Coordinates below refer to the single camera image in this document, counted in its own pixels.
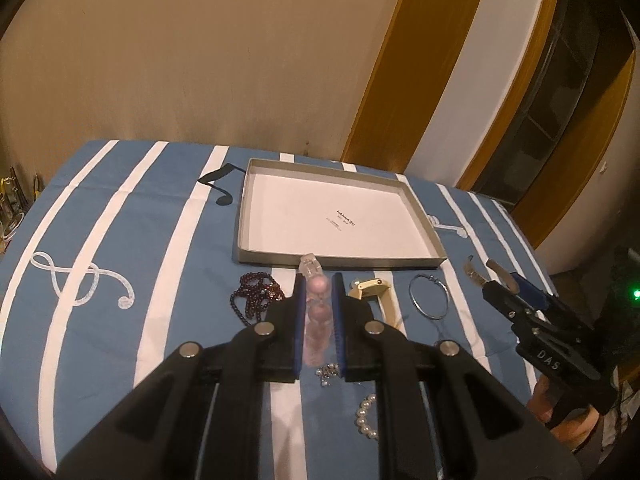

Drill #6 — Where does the silver chain pearl earring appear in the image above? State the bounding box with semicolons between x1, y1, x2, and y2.
315;362;344;389

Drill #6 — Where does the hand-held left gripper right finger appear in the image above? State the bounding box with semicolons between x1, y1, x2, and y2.
332;272;583;480

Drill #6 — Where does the silver cuff bracelet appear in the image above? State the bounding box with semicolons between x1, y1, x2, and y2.
461;255;518;293

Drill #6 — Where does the person's right hand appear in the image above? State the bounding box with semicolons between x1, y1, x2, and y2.
530;377;599;444

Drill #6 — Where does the clear plastic item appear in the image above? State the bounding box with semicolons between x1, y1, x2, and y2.
0;207;27;243

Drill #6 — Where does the wooden framed dark window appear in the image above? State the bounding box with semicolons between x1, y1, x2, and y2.
457;0;637;252

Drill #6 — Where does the wooden door frame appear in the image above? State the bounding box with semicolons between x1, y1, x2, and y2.
341;0;494;177

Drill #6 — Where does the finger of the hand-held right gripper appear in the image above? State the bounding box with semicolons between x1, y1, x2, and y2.
481;281;539;334
509;272;592;334

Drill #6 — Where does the blue white striped cloth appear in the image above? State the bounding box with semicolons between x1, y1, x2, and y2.
0;139;562;480

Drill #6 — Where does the dark red bead necklace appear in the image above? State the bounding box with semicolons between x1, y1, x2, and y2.
231;271;287;324

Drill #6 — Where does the thin silver hoop bangle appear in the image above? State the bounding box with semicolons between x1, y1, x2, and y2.
408;273;449;320

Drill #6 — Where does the pink bead bracelet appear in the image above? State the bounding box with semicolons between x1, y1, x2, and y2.
299;255;334;367

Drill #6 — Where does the white pearl bracelet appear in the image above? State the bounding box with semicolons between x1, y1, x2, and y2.
354;394;382;441

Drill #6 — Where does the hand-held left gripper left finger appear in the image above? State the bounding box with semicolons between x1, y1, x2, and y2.
55;272;307;480

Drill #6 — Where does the grey cardboard box tray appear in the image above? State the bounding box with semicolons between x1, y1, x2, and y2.
234;158;448;271

